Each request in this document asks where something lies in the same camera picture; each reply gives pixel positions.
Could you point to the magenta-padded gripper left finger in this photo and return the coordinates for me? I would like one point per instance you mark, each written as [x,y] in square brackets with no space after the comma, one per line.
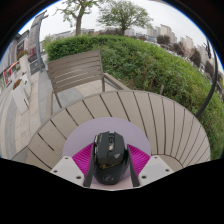
[67,168]

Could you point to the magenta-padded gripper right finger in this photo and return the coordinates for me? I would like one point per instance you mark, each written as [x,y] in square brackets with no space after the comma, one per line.
[154,168]

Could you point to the black computer mouse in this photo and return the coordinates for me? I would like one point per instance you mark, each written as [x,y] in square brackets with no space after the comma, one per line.
[110,156]

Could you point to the lilac mouse pad with wrist rest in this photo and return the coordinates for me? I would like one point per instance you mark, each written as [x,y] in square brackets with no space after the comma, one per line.
[110,125]

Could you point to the white planter with flowers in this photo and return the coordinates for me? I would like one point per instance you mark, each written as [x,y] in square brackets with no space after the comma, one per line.
[23,65]
[20,100]

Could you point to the slatted brown outdoor chair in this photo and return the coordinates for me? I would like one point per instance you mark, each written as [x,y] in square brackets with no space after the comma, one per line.
[75,70]

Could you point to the dark curved parasol pole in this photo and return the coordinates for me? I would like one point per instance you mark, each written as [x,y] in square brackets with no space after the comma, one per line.
[213,83]

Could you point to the distant apartment buildings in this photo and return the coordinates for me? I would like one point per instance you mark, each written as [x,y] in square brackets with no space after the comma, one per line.
[165,30]

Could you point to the tall dark sign board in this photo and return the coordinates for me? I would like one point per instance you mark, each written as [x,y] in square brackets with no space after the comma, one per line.
[34,33]

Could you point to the sparse tree with bare trunk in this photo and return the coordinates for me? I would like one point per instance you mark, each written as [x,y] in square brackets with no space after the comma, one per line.
[79,26]

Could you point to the leafy round tree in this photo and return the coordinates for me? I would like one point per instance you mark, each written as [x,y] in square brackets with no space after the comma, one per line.
[125,15]

